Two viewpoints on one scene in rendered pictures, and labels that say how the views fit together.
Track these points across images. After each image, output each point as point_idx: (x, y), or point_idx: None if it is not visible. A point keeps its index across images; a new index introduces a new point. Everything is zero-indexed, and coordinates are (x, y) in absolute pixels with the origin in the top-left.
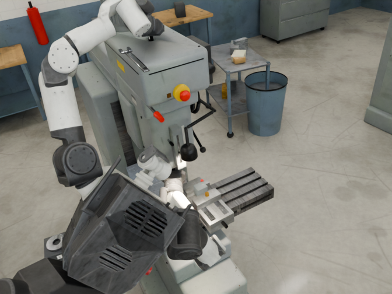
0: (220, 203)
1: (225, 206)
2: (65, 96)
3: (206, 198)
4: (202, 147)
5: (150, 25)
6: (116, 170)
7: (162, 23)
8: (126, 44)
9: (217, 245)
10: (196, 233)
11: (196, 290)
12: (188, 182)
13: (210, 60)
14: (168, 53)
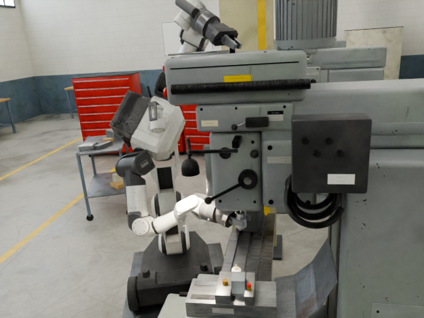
0: (210, 299)
1: (200, 300)
2: (179, 50)
3: (221, 281)
4: (206, 197)
5: (179, 24)
6: (164, 106)
7: (211, 33)
8: (240, 51)
9: (132, 212)
10: (123, 163)
11: (181, 301)
12: (272, 291)
13: (291, 149)
14: (184, 55)
